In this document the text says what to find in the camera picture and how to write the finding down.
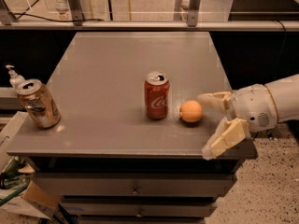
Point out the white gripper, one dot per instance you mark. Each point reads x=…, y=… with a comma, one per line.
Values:
x=251, y=106

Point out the orange fruit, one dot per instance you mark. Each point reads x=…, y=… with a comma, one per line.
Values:
x=191, y=111

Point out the red coke can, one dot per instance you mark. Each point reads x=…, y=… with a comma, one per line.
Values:
x=156, y=89

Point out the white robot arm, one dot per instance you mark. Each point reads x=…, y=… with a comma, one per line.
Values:
x=285, y=94

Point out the gold soda can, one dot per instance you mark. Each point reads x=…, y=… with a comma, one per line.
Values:
x=38, y=102

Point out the grey drawer cabinet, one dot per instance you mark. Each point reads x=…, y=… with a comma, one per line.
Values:
x=106, y=159

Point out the white cardboard box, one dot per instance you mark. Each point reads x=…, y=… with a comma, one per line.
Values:
x=33, y=202

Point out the white pump dispenser bottle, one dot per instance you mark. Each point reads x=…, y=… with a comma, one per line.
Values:
x=15, y=79

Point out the green bottle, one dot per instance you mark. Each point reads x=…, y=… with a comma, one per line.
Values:
x=10, y=176

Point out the metal railing frame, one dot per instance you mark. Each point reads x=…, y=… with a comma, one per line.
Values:
x=151, y=15

